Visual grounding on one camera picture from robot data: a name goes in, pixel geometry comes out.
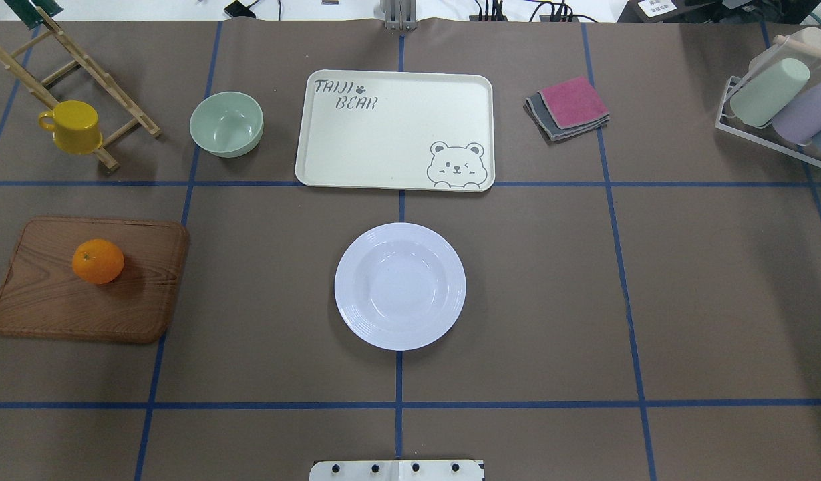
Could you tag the orange fruit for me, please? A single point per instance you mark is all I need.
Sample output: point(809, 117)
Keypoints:
point(98, 261)

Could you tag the green ceramic bowl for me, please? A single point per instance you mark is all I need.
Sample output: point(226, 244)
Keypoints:
point(227, 124)

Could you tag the pink cloth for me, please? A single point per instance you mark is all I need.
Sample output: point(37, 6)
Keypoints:
point(573, 103)

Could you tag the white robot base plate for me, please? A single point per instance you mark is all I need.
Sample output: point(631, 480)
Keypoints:
point(460, 469)

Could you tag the white wire cup rack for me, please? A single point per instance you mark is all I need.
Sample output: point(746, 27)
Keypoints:
point(810, 152)

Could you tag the beige cup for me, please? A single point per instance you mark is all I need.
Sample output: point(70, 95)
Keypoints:
point(810, 36)

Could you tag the aluminium frame post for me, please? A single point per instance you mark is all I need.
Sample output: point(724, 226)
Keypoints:
point(400, 15)

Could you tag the purple cup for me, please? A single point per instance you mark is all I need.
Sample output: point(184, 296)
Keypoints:
point(800, 120)

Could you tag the cream bear tray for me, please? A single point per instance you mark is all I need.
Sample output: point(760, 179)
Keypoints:
point(397, 130)

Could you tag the white round plate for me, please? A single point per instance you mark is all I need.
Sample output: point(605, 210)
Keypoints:
point(400, 286)

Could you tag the yellow mug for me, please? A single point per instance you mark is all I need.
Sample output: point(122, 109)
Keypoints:
point(74, 127)

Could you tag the green cup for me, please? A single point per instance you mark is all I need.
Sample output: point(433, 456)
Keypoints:
point(766, 94)

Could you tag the wooden cutting board tray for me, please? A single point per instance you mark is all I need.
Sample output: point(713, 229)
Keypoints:
point(42, 297)

